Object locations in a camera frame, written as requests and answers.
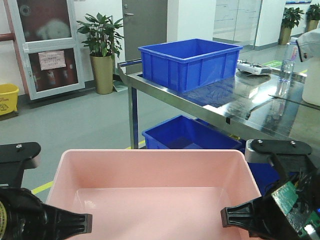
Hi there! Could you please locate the blue bin on lower shelf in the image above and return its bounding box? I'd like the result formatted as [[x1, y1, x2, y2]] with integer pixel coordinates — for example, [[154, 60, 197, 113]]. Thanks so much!
[[142, 115, 280, 196]]

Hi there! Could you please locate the plant in gold pot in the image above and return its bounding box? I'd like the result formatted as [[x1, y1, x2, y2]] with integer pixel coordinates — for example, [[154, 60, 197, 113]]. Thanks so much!
[[278, 7, 305, 45], [77, 13, 124, 95]]

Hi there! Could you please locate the grey door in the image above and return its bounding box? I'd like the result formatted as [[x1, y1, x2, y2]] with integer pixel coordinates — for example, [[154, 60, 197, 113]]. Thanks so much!
[[122, 0, 168, 61]]

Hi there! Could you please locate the yellow mop bucket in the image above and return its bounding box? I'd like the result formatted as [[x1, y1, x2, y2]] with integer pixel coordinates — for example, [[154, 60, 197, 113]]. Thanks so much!
[[0, 83, 19, 116]]

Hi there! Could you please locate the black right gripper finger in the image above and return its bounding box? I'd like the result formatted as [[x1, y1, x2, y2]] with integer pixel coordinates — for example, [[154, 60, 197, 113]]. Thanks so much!
[[244, 139, 316, 185], [220, 196, 270, 234]]

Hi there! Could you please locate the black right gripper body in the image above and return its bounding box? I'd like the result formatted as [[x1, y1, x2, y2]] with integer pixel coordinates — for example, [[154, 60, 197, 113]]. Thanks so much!
[[264, 169, 320, 240]]

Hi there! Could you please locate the blue bin on cart top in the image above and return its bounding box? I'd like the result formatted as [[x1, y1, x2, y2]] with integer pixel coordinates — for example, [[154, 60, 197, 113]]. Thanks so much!
[[138, 38, 243, 93]]

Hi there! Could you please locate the white remote controller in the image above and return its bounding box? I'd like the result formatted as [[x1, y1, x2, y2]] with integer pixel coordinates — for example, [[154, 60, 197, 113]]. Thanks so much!
[[236, 60, 272, 76]]

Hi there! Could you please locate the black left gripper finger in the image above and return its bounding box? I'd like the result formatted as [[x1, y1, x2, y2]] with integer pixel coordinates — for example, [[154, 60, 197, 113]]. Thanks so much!
[[43, 204, 93, 240], [0, 142, 41, 188]]

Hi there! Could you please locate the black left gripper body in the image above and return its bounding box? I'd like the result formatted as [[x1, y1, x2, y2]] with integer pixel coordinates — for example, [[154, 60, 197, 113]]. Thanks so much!
[[0, 187, 45, 240]]

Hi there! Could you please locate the far plant in gold pot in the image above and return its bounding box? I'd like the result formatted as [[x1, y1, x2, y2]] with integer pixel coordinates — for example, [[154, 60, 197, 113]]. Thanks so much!
[[278, 7, 305, 45]]

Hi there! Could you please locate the fire hose cabinet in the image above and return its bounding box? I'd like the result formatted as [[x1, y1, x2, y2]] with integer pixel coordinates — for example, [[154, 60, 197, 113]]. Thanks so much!
[[4, 0, 85, 101]]

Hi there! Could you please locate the stainless steel cart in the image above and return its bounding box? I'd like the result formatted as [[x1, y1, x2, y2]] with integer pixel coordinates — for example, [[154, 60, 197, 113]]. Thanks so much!
[[117, 59, 320, 156]]

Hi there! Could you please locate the clear water bottle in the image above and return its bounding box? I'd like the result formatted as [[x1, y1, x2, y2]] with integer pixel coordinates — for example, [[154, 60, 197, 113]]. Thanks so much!
[[279, 41, 299, 83]]

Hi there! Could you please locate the pink plastic bin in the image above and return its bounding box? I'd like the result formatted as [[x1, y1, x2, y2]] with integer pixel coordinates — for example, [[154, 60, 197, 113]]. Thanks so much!
[[46, 149, 260, 240]]

